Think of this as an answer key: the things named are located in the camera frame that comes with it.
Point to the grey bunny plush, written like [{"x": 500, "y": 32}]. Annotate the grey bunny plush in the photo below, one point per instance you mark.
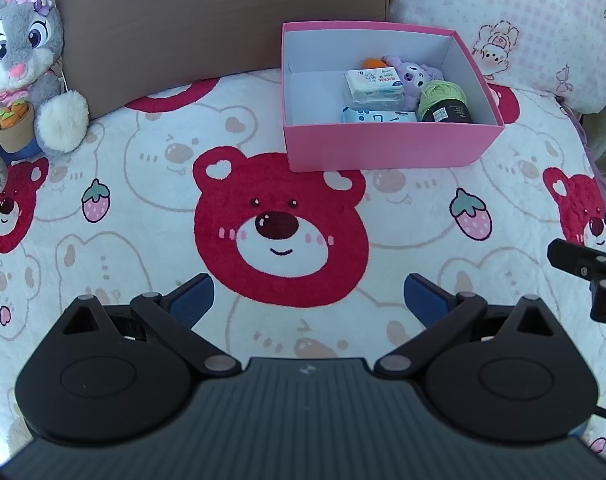
[{"x": 28, "y": 50}]

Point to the small white wet wipes pack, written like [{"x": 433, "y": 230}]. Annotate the small white wet wipes pack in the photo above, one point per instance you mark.
[{"x": 373, "y": 85}]

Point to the green yarn ball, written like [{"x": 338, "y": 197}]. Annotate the green yarn ball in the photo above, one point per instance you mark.
[{"x": 440, "y": 92}]

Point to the pink cardboard box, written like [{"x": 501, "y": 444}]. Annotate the pink cardboard box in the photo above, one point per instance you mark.
[{"x": 383, "y": 147}]

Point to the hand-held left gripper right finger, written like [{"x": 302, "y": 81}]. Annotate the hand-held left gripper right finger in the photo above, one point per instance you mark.
[{"x": 424, "y": 299}]

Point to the bear printed blanket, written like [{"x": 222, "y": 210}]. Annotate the bear printed blanket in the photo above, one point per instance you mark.
[{"x": 133, "y": 235}]

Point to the orange makeup sponge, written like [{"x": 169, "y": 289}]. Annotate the orange makeup sponge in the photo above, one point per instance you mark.
[{"x": 374, "y": 63}]

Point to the purple plush toy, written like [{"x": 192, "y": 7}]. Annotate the purple plush toy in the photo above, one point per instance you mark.
[{"x": 415, "y": 72}]

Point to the pink checked pillow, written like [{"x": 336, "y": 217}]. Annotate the pink checked pillow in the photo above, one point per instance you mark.
[{"x": 533, "y": 20}]

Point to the blue white wipes pack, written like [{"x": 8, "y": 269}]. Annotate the blue white wipes pack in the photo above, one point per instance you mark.
[{"x": 378, "y": 116}]

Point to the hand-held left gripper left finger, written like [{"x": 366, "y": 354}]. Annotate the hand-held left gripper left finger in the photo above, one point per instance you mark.
[{"x": 194, "y": 301}]

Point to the brown pillow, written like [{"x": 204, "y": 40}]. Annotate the brown pillow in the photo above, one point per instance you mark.
[{"x": 183, "y": 25}]

